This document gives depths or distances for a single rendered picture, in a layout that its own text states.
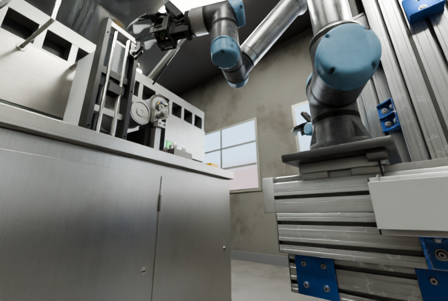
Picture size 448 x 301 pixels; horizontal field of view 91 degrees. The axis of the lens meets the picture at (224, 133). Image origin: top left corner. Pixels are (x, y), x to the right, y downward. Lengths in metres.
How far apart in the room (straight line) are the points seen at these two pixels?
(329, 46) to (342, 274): 0.48
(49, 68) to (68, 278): 1.01
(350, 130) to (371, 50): 0.18
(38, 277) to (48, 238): 0.07
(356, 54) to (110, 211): 0.71
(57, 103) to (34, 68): 0.18
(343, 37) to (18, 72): 1.28
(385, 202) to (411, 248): 0.14
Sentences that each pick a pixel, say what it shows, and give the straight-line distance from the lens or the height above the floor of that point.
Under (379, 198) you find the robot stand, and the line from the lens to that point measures 0.42.
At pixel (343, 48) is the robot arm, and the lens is 0.51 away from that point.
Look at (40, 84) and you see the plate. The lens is 1.38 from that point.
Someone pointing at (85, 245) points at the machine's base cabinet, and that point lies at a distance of 0.71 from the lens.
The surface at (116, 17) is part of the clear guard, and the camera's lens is 1.63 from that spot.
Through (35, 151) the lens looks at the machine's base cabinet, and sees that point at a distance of 0.66.
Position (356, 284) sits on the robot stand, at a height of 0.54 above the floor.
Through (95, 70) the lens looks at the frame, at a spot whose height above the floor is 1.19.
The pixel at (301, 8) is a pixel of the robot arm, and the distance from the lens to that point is 0.87.
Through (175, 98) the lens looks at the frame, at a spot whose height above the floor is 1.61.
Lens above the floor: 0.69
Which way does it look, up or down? 20 degrees up
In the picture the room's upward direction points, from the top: 1 degrees counter-clockwise
